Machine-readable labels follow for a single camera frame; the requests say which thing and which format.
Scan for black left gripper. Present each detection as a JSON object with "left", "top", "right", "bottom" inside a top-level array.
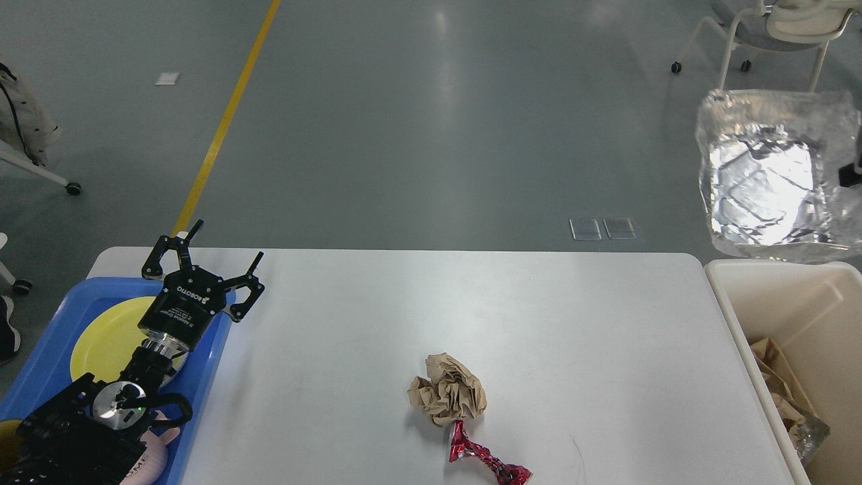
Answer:
[{"left": 137, "top": 220, "right": 265, "bottom": 352}]

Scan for aluminium foil tray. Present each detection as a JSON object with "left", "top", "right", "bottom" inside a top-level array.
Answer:
[
  {"left": 696, "top": 90, "right": 860, "bottom": 263},
  {"left": 787, "top": 412, "right": 831, "bottom": 467}
]

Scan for yellow plastic plate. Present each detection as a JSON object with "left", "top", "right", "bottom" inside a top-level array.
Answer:
[{"left": 69, "top": 296, "right": 155, "bottom": 383}]

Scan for pink ceramic mug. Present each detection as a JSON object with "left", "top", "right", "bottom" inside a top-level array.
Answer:
[{"left": 121, "top": 428, "right": 180, "bottom": 484}]

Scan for brown paper ball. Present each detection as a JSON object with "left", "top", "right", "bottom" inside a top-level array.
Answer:
[{"left": 407, "top": 353, "right": 488, "bottom": 428}]

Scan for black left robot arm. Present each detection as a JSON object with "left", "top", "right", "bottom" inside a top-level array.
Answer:
[{"left": 2, "top": 220, "right": 265, "bottom": 484}]

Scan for beige plastic bin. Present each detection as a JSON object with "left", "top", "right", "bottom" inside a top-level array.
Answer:
[{"left": 704, "top": 260, "right": 861, "bottom": 484}]

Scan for white office chair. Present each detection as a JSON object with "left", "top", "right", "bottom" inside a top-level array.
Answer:
[{"left": 670, "top": 1, "right": 860, "bottom": 92}]

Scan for blue plastic tray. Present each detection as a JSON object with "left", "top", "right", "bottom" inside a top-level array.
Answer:
[{"left": 1, "top": 277, "right": 231, "bottom": 484}]

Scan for person in black trousers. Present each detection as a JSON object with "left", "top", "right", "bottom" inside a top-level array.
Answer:
[{"left": 1, "top": 295, "right": 21, "bottom": 364}]

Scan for chair with beige coat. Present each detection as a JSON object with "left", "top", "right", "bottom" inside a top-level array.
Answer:
[{"left": 1, "top": 63, "right": 82, "bottom": 196}]

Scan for brown paper in bin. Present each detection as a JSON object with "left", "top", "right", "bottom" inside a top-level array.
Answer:
[{"left": 750, "top": 338, "right": 817, "bottom": 424}]

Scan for right clear floor plate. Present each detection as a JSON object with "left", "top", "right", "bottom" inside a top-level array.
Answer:
[{"left": 603, "top": 218, "right": 638, "bottom": 240}]

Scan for clear floor plate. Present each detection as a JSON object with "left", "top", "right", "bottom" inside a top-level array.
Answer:
[
  {"left": 603, "top": 218, "right": 638, "bottom": 240},
  {"left": 569, "top": 218, "right": 603, "bottom": 240}
]

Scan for blue ceramic mug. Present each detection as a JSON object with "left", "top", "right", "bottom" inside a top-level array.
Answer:
[{"left": 0, "top": 420, "right": 24, "bottom": 474}]

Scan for left clear floor plate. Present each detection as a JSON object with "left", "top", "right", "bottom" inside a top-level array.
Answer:
[{"left": 569, "top": 218, "right": 603, "bottom": 240}]

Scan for red foil wrapper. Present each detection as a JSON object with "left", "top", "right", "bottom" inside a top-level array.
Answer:
[{"left": 447, "top": 420, "right": 533, "bottom": 484}]

